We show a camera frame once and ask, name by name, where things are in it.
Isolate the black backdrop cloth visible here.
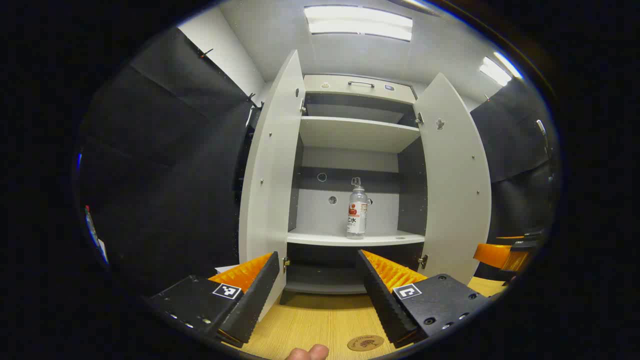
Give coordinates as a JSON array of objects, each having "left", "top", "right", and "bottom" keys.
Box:
[{"left": 77, "top": 27, "right": 558, "bottom": 296}]

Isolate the clear plastic bottle red label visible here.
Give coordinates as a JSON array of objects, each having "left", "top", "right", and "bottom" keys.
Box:
[{"left": 346, "top": 177, "right": 370, "bottom": 240}]

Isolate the grey cabinet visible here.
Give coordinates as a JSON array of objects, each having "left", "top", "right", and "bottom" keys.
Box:
[{"left": 285, "top": 74, "right": 429, "bottom": 306}]

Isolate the large ceiling light panel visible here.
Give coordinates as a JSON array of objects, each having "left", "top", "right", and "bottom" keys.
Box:
[{"left": 304, "top": 5, "right": 414, "bottom": 42}]

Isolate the grey cabinet drawer front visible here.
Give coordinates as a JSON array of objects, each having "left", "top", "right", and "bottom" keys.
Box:
[{"left": 303, "top": 74, "right": 417, "bottom": 105}]

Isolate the grey cabinet shelf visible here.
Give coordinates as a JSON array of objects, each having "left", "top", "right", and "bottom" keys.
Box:
[
  {"left": 299, "top": 116, "right": 421, "bottom": 154},
  {"left": 287, "top": 230, "right": 426, "bottom": 247}
]

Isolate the grey cabinet door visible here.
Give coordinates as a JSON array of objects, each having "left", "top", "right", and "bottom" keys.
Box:
[
  {"left": 414, "top": 72, "right": 493, "bottom": 286},
  {"left": 239, "top": 49, "right": 306, "bottom": 321}
]

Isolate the small ceiling light panel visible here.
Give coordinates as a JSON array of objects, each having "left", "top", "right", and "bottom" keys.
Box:
[{"left": 479, "top": 50, "right": 524, "bottom": 87}]

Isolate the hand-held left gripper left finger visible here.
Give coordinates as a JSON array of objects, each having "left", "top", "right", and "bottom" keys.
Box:
[{"left": 144, "top": 251, "right": 281, "bottom": 349}]

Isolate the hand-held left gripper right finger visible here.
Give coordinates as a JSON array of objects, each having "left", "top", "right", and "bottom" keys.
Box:
[{"left": 356, "top": 249, "right": 493, "bottom": 349}]

